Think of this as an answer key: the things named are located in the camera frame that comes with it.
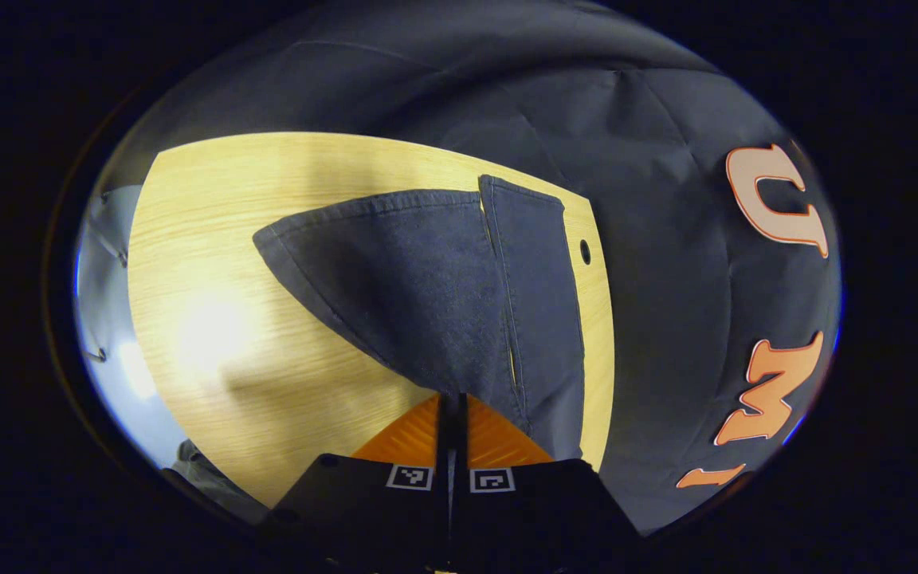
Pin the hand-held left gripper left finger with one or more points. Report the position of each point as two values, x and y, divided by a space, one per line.
379 510

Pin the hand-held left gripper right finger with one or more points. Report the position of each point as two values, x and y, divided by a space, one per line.
531 510

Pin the dark blue jeans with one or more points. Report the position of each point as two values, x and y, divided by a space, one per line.
427 279

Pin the grey cloth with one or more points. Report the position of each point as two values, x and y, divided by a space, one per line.
220 486

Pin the black backdrop cloth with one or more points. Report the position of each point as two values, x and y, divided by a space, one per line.
666 239

